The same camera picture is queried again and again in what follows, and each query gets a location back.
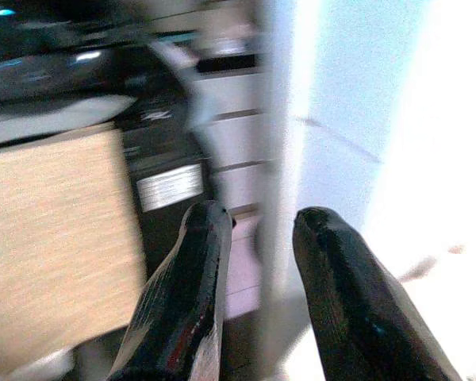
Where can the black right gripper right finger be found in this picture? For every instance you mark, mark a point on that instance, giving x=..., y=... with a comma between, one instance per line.
x=353, y=301

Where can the white label sticker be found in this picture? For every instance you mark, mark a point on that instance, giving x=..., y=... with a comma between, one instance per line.
x=169, y=186

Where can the light wooden cabinet panel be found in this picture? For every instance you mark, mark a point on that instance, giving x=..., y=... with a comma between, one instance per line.
x=51, y=246

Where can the black washing machine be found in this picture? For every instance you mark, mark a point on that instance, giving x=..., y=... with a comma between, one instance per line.
x=103, y=71

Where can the white drawer unit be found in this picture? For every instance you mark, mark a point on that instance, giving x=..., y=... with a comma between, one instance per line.
x=238, y=119

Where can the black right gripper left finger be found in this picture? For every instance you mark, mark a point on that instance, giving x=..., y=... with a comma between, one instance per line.
x=182, y=301

